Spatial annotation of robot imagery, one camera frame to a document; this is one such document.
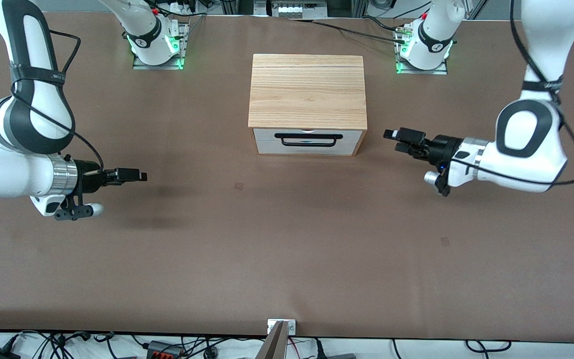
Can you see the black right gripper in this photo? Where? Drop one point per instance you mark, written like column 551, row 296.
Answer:
column 87, row 179

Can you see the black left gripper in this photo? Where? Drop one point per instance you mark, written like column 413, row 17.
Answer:
column 445, row 148

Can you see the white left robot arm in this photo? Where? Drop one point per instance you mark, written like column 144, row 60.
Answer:
column 526, row 164

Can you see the light wooden drawer cabinet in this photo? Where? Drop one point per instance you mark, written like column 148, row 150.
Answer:
column 307, row 89

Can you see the plain white drawer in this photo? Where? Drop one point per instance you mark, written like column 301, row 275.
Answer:
column 267, row 147

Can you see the black box with orange connectors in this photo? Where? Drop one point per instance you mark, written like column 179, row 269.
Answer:
column 162, row 351

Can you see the grey power strip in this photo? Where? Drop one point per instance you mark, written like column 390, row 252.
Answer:
column 292, row 9

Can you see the black right camera bracket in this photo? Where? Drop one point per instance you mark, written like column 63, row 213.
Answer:
column 70, row 213

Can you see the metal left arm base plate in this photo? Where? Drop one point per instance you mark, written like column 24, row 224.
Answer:
column 441, row 72

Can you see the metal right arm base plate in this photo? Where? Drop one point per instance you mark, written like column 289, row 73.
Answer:
column 140, row 66

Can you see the aluminium frame profile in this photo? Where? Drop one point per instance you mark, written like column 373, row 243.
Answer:
column 359, row 7
column 476, row 9

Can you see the small metal edge bracket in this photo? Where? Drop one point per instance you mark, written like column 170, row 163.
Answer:
column 292, row 327

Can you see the brown camera mount post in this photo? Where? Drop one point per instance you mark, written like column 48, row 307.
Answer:
column 273, row 349

